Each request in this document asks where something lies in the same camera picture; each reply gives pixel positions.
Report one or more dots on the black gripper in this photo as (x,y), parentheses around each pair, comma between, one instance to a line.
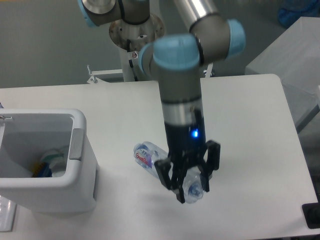
(190,139)

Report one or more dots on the clear plastic water bottle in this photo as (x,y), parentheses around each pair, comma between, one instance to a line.
(147,153)

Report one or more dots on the white plastic wrapper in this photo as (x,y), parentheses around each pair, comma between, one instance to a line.
(57,160)

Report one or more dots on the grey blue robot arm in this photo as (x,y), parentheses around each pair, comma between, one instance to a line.
(174,61)

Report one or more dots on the blue yellow trash in bin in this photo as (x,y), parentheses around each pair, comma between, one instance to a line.
(41,170)

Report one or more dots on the white trash can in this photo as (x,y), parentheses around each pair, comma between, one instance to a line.
(26,136)

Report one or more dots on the black device at table edge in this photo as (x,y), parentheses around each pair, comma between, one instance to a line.
(311,213)

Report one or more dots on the white covered side table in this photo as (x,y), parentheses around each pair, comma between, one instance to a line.
(295,58)

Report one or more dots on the blue bag in background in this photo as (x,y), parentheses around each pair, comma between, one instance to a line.
(291,10)

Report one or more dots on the white left mounting bracket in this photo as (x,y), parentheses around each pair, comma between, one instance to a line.
(109,76)

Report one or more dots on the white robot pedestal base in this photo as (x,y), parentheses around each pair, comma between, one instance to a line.
(130,39)

